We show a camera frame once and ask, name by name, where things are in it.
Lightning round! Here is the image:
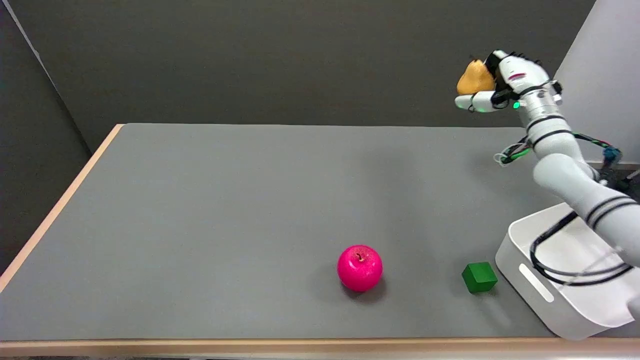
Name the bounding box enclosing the green and black wire bundle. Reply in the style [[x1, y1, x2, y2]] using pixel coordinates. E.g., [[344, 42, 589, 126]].
[[494, 132, 623, 168]]

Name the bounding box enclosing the white plastic box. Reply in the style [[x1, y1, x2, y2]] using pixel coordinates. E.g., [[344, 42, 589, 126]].
[[495, 202, 640, 341]]

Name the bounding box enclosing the green cube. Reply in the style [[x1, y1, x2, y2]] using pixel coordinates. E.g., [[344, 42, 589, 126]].
[[461, 261, 499, 294]]

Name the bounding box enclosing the yellow pear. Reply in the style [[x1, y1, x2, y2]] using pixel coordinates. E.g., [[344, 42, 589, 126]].
[[456, 59, 497, 96]]

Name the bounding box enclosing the pink apple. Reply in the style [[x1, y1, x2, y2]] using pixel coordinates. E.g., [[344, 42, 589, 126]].
[[337, 245, 384, 293]]

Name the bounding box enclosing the black looped cable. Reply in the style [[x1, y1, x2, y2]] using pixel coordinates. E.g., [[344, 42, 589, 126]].
[[529, 211, 634, 287]]

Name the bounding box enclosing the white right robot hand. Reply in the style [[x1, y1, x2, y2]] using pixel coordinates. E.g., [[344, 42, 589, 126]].
[[454, 49, 557, 113]]

